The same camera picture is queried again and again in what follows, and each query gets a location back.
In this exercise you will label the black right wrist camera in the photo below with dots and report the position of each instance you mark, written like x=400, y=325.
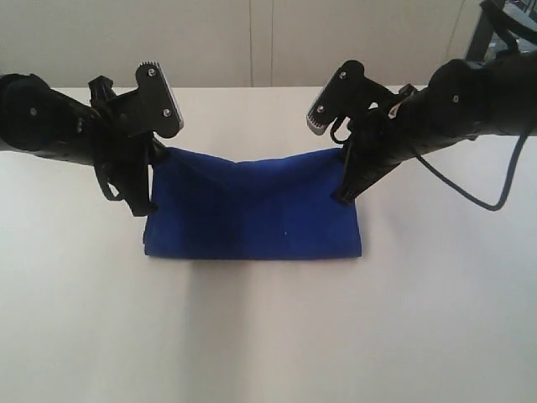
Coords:
x=348, y=94

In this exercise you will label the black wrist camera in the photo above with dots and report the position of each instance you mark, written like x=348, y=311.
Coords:
x=151, y=107
x=348, y=94

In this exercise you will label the black window frame post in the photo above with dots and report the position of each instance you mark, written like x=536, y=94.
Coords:
x=480, y=39

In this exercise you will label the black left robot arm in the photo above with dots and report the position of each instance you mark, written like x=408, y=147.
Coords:
x=38, y=120

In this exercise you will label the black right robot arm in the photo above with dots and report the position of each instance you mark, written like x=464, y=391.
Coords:
x=462, y=101

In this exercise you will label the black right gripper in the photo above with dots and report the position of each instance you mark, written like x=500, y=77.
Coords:
x=386, y=129

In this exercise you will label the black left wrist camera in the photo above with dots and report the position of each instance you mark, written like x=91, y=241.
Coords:
x=151, y=107

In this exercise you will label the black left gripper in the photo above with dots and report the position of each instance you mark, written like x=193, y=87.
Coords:
x=79, y=135

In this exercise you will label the blue towel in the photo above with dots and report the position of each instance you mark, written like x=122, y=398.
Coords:
x=210, y=208

